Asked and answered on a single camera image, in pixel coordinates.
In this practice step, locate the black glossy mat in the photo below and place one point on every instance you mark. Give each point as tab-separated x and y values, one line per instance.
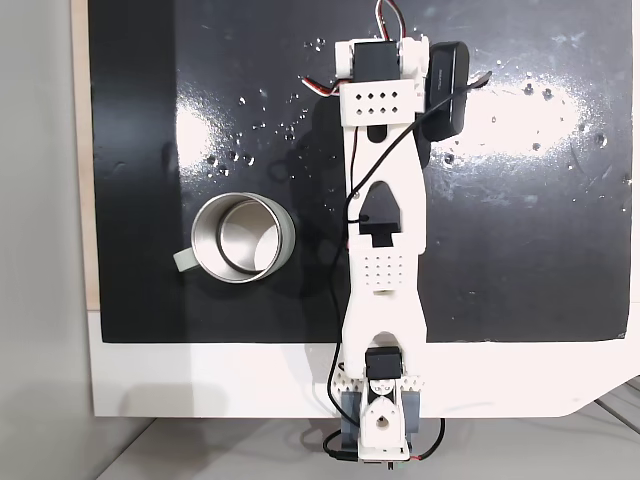
150	300

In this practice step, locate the blue-grey table clamp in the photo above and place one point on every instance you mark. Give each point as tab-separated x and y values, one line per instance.
412	410

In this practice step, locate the light wooden board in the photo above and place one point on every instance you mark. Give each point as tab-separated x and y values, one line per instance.
80	150

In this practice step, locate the black oval camera box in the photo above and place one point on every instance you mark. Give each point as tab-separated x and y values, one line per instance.
447	85

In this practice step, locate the grey metal frame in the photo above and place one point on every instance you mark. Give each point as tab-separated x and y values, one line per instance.
625	400

